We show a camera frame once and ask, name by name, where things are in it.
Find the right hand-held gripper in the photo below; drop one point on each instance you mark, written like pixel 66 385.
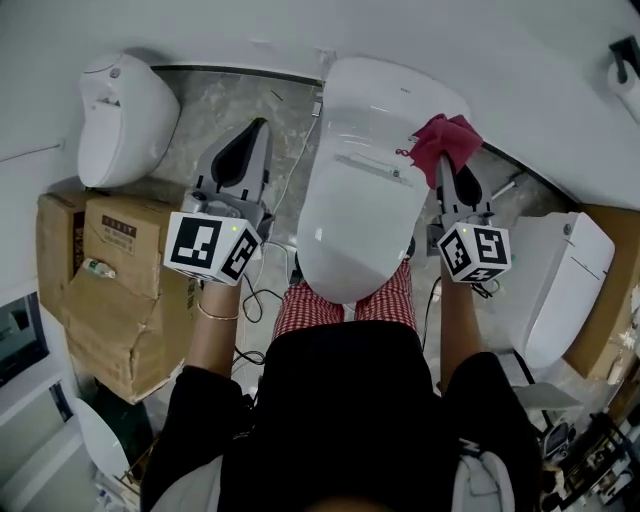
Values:
pixel 475 250

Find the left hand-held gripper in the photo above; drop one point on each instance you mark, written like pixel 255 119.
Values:
pixel 210 245

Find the pink cloth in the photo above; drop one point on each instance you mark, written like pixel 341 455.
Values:
pixel 445 142

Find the white toilet with tank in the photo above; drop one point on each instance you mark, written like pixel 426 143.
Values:
pixel 360 225

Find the person's right forearm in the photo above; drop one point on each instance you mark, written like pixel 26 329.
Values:
pixel 460 335

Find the person's left forearm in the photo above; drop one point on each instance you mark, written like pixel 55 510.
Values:
pixel 212 340

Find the white egg-shaped toilet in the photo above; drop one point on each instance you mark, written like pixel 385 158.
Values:
pixel 125 125

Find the white square-backed toilet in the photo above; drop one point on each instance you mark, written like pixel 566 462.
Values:
pixel 555 280

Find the black toilet paper holder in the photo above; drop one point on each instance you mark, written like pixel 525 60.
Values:
pixel 622 55

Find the person's red checked trousers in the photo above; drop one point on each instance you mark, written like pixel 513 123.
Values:
pixel 300 310

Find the clear plastic water bottle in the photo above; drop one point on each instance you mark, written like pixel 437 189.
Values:
pixel 97 268

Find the crumpled cardboard box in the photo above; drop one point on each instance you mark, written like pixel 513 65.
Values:
pixel 115 310

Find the tall cardboard box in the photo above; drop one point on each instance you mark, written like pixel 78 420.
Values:
pixel 615 310

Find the person's black and white shirt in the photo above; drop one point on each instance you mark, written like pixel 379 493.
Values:
pixel 340 425

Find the dark green bin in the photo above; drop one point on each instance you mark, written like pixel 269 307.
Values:
pixel 125 420

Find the white oval lid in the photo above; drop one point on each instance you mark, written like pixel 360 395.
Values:
pixel 102 440

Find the wooden rack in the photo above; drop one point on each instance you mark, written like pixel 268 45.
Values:
pixel 135 470

